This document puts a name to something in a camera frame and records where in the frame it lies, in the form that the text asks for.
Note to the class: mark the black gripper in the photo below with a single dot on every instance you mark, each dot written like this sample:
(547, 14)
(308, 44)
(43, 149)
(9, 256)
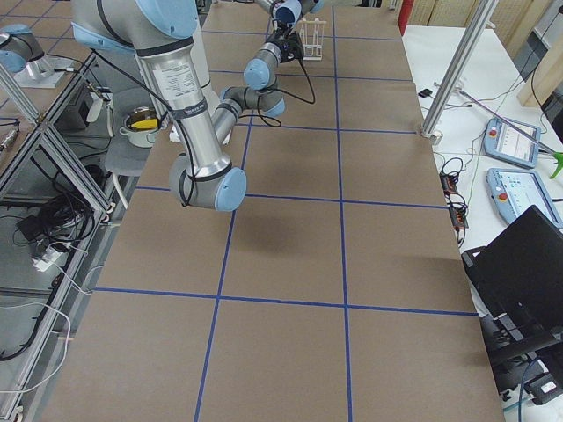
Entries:
(284, 47)

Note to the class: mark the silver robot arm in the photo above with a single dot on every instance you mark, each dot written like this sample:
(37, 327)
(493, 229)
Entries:
(176, 76)
(22, 48)

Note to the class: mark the small black sensor box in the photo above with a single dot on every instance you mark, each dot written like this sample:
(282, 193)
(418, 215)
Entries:
(425, 93)

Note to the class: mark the white enamel pot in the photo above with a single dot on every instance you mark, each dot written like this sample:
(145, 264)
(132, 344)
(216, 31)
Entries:
(140, 127)

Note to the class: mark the wooden folding screen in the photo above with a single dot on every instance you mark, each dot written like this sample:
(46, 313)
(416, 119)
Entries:
(457, 13)

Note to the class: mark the far teach pendant tablet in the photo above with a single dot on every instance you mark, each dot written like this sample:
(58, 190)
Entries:
(504, 143)

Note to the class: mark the teach pendant tablet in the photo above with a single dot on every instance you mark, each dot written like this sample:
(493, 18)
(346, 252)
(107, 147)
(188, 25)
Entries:
(504, 143)
(514, 191)

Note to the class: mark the black orange usb hub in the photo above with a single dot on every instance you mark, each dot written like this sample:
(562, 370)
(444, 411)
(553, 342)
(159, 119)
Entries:
(455, 201)

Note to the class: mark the brown paper table cover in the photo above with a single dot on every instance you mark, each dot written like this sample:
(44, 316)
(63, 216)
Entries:
(334, 293)

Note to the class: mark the near teach pendant tablet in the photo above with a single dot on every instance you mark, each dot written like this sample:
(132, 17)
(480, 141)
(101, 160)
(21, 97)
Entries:
(514, 191)

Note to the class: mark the black laptop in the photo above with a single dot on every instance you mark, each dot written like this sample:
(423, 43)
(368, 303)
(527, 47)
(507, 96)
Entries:
(519, 273)

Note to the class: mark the white wire cup holder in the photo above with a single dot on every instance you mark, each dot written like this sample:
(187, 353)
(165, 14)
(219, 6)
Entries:
(312, 33)

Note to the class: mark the aluminium frame post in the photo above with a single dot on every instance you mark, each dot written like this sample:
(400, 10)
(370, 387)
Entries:
(466, 45)

